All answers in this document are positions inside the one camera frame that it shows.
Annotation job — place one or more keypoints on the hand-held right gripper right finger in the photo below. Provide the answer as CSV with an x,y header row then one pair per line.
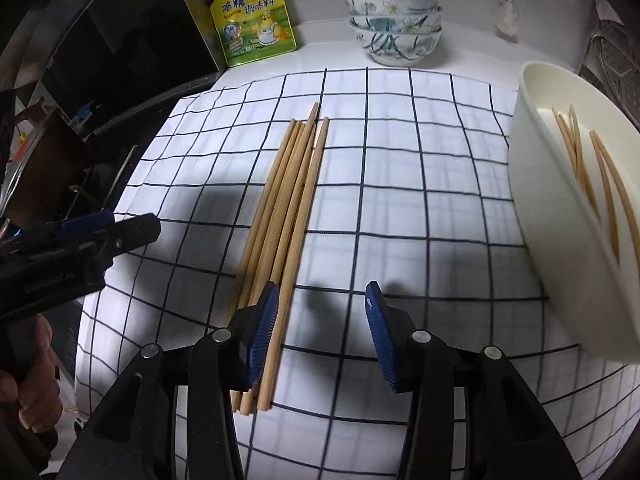
x,y
382,340

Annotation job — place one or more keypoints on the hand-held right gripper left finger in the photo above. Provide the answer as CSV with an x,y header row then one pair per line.
x,y
260,340

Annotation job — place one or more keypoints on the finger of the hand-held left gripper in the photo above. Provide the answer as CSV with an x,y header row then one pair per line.
x,y
85,222
135,232

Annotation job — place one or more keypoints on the bundle of wooden chopsticks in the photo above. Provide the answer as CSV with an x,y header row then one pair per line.
x,y
287,210

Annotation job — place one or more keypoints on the white plastic tub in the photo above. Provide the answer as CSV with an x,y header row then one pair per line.
x,y
550,220

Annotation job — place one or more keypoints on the straight wooden chopstick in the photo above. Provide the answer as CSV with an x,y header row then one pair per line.
x,y
577,135
582,175
565,135

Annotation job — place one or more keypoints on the curved wooden chopstick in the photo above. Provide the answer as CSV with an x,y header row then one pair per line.
x,y
625,195
607,200

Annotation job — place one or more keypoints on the person's left hand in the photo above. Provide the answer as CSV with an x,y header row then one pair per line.
x,y
37,385

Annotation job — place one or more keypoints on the blue white small box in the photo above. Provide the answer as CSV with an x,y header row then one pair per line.
x,y
84,111

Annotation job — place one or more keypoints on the white black checkered cloth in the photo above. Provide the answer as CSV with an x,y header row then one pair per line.
x,y
400,185

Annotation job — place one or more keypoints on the black induction cooker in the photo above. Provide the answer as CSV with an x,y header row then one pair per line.
x,y
115,25

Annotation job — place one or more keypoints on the yellow green seasoning pouch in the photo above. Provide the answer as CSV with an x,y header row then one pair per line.
x,y
255,20

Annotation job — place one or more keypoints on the blue floral ceramic bowl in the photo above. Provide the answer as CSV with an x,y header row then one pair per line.
x,y
395,22
395,45
390,2

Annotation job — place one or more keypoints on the metal dish rack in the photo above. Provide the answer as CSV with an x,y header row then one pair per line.
x,y
612,55

